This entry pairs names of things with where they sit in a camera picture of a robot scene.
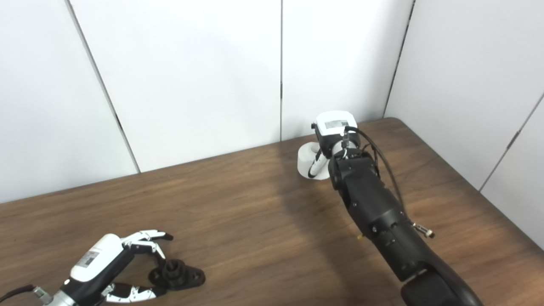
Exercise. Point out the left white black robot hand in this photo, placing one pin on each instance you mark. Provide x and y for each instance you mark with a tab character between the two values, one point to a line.
95	259

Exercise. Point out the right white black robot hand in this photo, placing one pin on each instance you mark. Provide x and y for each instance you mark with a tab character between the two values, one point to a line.
335	123

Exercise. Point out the round white plastic piece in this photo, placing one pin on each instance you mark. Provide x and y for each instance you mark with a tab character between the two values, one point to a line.
304	163

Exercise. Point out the black plastic holder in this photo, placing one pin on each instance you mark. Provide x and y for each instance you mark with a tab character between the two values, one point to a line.
182	274

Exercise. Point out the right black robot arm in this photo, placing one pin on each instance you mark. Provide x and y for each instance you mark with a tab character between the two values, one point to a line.
374	204

